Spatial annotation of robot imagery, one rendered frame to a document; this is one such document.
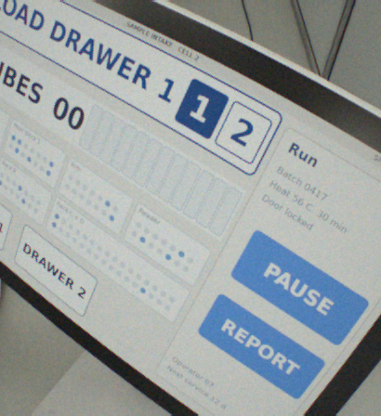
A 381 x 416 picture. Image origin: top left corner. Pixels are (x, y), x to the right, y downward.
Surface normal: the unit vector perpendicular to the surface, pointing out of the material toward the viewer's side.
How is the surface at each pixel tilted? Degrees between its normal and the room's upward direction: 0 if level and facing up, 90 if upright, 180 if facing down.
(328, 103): 50
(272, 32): 0
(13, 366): 0
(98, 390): 3
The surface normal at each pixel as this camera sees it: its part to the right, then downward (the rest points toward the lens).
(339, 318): -0.44, 0.21
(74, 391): -0.04, -0.55
